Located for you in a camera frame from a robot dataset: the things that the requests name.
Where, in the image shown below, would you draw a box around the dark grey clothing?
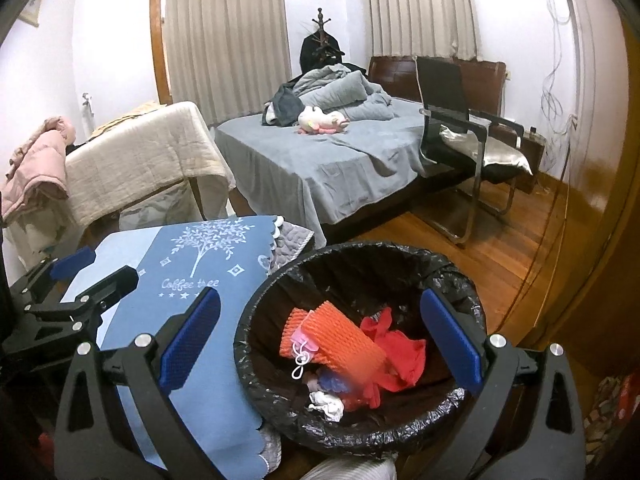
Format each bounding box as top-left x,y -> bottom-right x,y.
261,84 -> 306,128

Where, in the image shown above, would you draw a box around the orange foam net sleeve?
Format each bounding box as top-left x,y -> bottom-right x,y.
300,300 -> 388,386
279,306 -> 318,358

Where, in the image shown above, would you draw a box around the grey quilted table pad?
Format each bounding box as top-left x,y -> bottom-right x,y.
257,217 -> 316,281

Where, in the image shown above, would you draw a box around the red plastic bag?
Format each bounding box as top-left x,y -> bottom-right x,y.
345,327 -> 428,411

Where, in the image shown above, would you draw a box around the beige window curtain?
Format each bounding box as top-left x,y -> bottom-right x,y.
164,0 -> 293,126
365,0 -> 480,61

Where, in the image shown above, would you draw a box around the pale ribbed object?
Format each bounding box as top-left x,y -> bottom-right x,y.
300,460 -> 401,480

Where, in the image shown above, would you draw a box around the pale bundled bedding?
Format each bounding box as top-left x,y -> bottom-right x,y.
119,187 -> 206,233

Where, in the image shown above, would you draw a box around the grey rumpled duvet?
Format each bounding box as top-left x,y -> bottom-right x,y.
265,67 -> 396,123

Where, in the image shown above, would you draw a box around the framed wall picture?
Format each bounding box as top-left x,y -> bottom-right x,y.
20,0 -> 48,28

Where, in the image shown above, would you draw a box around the black bag lined trash bin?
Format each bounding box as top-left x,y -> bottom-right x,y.
234,241 -> 488,461

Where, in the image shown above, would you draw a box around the white hanging cloth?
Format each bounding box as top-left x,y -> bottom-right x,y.
0,210 -> 86,271

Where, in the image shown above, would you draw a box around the pink plush toy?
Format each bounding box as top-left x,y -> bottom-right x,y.
297,106 -> 351,137

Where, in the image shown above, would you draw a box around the white cloth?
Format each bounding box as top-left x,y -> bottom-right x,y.
0,210 -> 86,271
307,391 -> 346,422

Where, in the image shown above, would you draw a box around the beige quilted blanket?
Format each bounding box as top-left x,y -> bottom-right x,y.
65,101 -> 236,233

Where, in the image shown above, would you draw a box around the black cantilever chair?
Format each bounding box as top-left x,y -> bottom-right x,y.
415,56 -> 526,246

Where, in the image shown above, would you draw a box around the pink padded jacket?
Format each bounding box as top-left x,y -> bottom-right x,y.
0,116 -> 77,221

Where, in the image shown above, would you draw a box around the wooden nightstand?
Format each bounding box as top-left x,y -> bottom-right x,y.
517,130 -> 547,193

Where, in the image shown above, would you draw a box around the red knotted cloth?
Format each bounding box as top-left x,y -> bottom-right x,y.
360,309 -> 396,336

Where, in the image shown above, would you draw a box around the hanging wall cables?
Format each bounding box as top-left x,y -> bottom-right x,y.
540,0 -> 581,171

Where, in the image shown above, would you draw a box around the yellowish folded cloth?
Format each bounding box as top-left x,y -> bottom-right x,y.
92,101 -> 166,136

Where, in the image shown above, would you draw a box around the patterned bag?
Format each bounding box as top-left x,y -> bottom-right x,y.
582,375 -> 640,461

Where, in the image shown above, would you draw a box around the dark wooden headboard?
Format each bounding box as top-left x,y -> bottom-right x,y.
367,55 -> 507,121

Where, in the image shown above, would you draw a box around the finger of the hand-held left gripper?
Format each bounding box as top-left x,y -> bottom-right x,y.
9,246 -> 97,307
29,265 -> 141,335

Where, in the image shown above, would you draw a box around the wooden window frame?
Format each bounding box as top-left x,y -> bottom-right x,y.
149,0 -> 173,106

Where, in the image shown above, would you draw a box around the wooden wardrobe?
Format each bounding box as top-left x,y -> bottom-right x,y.
560,0 -> 640,361

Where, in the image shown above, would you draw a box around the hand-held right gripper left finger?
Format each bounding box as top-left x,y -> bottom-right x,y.
52,287 -> 222,480

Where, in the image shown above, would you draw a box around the silver satin cushion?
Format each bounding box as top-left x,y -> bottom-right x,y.
440,124 -> 533,176

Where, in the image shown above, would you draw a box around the bed with grey sheet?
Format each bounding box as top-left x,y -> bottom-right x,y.
214,97 -> 451,251

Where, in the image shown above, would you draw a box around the black hanging clothing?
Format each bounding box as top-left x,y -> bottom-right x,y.
300,30 -> 368,78

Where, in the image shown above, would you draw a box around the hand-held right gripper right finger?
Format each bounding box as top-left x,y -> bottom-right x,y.
419,287 -> 587,480

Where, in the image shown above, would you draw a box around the white bedside cable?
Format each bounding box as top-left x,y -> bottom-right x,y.
414,56 -> 427,107

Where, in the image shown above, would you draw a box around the dark wooden coat rack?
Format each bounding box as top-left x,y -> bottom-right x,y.
311,7 -> 333,61

